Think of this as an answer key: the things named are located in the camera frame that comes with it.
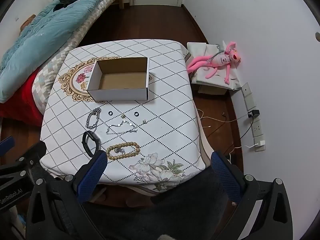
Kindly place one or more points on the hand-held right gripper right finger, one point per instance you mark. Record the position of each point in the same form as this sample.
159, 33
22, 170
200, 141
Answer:
225, 177

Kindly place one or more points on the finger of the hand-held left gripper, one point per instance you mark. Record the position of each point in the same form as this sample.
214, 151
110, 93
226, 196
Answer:
6, 144
27, 158

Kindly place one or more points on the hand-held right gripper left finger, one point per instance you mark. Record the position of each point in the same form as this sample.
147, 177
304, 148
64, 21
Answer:
93, 177

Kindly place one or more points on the black fitness band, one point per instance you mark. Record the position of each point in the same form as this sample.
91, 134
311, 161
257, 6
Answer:
86, 136

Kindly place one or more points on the white cardboard box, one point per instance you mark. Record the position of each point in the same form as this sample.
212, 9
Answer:
117, 95

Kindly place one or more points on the red cloth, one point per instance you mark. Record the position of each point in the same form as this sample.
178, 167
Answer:
20, 110

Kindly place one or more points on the white printed tablecloth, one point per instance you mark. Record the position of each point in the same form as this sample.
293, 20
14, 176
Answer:
162, 130

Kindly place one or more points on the pink plush toy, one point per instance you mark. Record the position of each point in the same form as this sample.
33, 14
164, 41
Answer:
222, 60

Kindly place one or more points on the light blue blanket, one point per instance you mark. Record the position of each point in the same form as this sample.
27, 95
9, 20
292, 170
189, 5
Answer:
50, 30

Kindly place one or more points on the brown pillow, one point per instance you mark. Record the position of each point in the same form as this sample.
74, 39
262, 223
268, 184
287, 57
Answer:
26, 22

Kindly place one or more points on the wooden bed leg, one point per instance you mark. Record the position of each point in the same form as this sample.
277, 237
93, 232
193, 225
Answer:
122, 1

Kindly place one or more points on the grey wall socket strip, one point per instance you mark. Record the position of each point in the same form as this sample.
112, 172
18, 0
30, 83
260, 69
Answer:
250, 100

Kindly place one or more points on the round wall cap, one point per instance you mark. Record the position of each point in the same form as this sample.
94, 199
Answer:
317, 36

